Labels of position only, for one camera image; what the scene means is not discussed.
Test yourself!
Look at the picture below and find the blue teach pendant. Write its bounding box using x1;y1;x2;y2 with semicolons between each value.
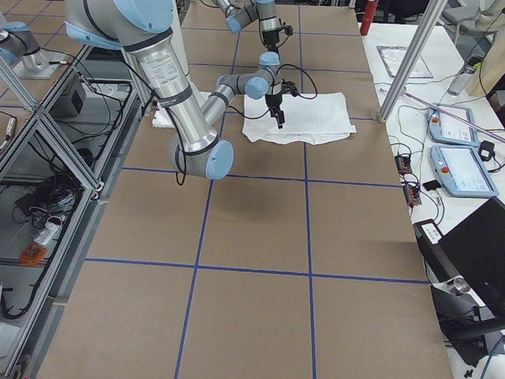
430;144;499;198
428;108;480;147

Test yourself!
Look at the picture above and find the aluminium truss frame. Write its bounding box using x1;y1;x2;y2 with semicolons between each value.
1;63;135;378

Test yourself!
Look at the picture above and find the far blue teach pendant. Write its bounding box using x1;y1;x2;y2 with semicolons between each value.
428;108;480;147

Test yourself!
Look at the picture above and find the black framed white sheet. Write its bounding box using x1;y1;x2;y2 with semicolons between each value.
376;45;434;80

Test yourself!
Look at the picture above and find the black laptop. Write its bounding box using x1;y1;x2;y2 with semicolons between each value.
413;197;504;316

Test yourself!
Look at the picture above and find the white central mounting column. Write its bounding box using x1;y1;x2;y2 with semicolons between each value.
151;0;214;130

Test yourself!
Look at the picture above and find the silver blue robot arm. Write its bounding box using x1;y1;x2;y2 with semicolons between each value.
65;1;297;185
212;0;293;53

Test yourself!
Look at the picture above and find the white long-sleeve printed shirt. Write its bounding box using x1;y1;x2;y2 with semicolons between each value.
242;92;356;145

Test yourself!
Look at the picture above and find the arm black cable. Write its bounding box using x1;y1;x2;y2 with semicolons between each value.
224;63;319;120

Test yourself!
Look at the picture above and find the near blue teach pendant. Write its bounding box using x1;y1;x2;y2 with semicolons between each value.
430;144;499;198

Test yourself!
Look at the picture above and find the red cylinder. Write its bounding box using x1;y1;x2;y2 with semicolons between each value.
360;0;379;36

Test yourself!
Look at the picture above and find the aluminium frame post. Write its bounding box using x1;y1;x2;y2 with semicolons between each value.
377;0;447;123

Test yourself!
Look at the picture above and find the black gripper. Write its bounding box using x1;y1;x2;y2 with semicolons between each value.
265;79;300;129
260;23;294;53

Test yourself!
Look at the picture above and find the metal reacher stick white hook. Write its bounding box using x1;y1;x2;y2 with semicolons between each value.
402;90;505;137

